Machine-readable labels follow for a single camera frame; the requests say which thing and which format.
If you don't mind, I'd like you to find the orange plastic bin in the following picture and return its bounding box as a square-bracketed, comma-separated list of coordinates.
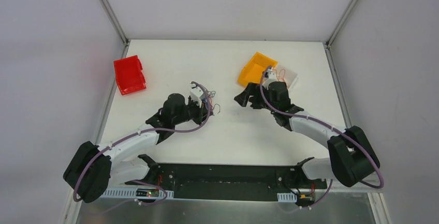
[237, 52, 277, 87]

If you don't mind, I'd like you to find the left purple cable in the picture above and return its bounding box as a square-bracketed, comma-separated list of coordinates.
[72, 81, 212, 215]

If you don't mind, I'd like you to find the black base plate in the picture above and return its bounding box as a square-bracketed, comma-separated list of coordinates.
[142, 163, 327, 202]

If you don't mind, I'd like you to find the left white cable duct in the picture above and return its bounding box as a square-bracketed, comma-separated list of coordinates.
[100, 187, 174, 200]

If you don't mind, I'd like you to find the red plastic bin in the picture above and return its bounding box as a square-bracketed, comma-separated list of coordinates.
[113, 55, 146, 95]

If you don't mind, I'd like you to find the white cable duct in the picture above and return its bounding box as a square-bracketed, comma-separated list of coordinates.
[100, 187, 174, 200]
[277, 192, 297, 203]

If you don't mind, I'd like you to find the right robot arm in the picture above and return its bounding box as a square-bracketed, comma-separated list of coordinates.
[234, 82, 384, 188]

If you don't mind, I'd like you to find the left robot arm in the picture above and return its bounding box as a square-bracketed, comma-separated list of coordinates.
[63, 87, 212, 203]

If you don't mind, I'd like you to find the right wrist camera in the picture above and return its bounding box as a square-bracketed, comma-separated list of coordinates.
[264, 69, 277, 85]

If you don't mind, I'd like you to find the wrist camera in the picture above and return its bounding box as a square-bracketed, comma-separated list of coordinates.
[264, 69, 277, 85]
[189, 82, 206, 108]

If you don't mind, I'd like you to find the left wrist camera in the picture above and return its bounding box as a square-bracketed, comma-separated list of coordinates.
[189, 82, 206, 108]

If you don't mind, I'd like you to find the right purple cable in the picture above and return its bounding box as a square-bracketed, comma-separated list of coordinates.
[259, 65, 385, 215]

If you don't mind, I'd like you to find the purple cable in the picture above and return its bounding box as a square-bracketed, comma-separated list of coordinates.
[259, 65, 385, 215]
[72, 81, 212, 215]

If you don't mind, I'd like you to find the right white cable duct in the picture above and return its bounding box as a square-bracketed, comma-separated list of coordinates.
[277, 192, 297, 203]

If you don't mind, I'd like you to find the white plastic bin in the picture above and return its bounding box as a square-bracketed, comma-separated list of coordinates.
[273, 64, 298, 90]

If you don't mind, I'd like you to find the coloured wire bundle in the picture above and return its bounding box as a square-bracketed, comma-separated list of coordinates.
[202, 90, 221, 116]

